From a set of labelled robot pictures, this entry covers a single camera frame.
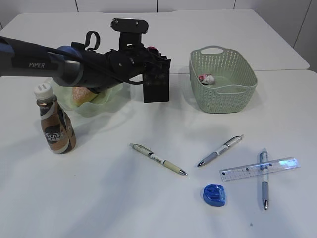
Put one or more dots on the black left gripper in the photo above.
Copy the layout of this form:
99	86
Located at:
128	65

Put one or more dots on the grey paper ball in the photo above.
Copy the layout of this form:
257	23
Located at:
209	81

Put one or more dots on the sugared bread roll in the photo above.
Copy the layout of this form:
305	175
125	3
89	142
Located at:
82	95

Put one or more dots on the brown Nescafe coffee bottle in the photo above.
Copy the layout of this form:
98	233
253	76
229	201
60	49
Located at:
55	123

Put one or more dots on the blue pencil sharpener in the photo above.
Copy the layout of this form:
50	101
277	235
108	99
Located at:
214	195

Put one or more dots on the pink pencil sharpener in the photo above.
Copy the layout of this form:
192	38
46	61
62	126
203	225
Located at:
151	48

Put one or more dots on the pink paper ball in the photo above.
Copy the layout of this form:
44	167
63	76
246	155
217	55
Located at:
203	77

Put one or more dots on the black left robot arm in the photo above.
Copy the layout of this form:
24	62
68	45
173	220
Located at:
79	65

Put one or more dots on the black square pen holder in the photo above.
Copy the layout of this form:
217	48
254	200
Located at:
156	82

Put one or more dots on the green wavy glass plate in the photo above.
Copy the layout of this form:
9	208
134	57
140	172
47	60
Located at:
88	109

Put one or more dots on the green plastic woven basket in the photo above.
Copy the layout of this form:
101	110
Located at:
235	81

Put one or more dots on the cream white ballpoint pen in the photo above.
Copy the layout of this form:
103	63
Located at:
150	154

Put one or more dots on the grey white ballpoint pen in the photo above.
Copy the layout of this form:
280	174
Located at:
223	148

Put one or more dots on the blue white ballpoint pen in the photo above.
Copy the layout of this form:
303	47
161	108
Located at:
264	185

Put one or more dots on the clear plastic ruler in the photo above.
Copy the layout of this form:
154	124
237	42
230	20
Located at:
259	169

